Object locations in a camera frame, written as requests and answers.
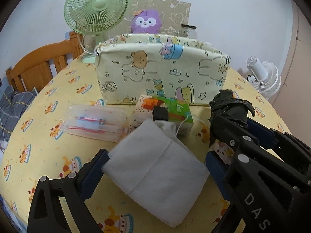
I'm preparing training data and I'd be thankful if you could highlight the black plastic bag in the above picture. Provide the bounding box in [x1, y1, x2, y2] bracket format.
[209, 90, 256, 127]

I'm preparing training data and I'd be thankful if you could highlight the clear plastic pink packet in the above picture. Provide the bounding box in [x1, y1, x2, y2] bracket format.
[64, 105, 129, 143]

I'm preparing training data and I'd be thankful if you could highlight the white cloth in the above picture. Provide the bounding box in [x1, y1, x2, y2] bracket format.
[102, 119, 209, 228]

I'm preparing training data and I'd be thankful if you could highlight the colourful cartoon tissue pack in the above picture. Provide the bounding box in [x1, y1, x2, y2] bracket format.
[131, 95, 193, 135]

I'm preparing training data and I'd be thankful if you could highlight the white standing fan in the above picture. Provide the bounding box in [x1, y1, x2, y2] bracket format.
[246, 56, 281, 99]

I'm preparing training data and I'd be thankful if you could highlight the blue plaid pillow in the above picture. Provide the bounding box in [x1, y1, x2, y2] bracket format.
[0, 85, 38, 142]

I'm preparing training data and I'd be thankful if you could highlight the glass jar with lid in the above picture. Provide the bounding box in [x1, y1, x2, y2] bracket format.
[179, 24, 197, 39]

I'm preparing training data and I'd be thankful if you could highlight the cartoon print fabric storage box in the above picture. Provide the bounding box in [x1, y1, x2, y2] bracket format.
[94, 34, 230, 105]

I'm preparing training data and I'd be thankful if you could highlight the cartoon print cardboard panel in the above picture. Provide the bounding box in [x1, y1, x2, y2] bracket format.
[113, 0, 191, 35]

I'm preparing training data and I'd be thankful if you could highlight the purple plush bunny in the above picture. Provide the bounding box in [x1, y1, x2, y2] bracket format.
[131, 10, 162, 34]

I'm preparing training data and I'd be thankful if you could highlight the green desk fan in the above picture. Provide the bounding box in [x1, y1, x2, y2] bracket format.
[64, 0, 130, 64]

